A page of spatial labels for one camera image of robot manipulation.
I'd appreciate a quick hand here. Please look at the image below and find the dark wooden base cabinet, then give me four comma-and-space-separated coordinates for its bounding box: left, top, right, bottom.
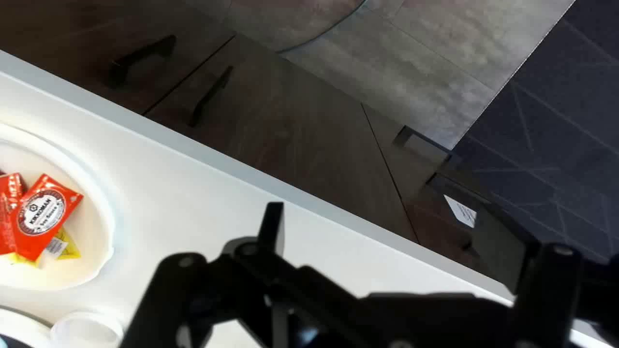
0, 0, 479, 265

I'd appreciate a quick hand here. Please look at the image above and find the white oval plate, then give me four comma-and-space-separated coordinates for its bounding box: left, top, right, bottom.
0, 124, 119, 292

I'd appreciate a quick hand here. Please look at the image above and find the yellow sauce packet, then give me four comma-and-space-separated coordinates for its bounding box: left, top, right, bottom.
38, 230, 82, 265

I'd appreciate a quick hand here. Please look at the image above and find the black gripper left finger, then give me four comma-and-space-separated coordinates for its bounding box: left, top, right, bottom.
121, 253, 221, 348

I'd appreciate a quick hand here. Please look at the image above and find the red ketchup packet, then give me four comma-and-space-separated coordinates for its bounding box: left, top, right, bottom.
12, 174, 84, 261
0, 172, 24, 255

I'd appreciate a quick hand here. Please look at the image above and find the dark blue bin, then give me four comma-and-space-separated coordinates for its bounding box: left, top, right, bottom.
432, 0, 619, 263

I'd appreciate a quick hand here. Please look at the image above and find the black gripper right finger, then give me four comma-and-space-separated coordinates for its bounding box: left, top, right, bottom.
512, 243, 585, 348

